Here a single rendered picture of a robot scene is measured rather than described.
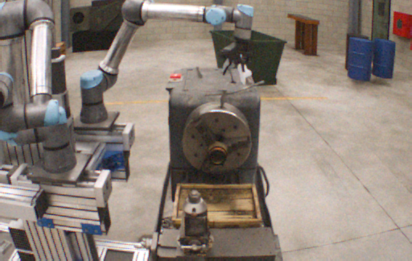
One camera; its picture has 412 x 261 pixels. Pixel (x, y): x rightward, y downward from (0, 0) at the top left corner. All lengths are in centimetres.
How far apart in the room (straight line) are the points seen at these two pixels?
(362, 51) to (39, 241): 713
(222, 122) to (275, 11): 1051
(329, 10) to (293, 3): 138
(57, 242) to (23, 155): 49
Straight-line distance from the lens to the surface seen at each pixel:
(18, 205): 142
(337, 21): 1299
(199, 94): 186
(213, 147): 162
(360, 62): 794
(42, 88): 109
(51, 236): 190
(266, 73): 655
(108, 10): 1021
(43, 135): 134
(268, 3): 1201
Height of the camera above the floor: 180
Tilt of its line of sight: 22 degrees down
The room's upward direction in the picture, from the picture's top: 1 degrees clockwise
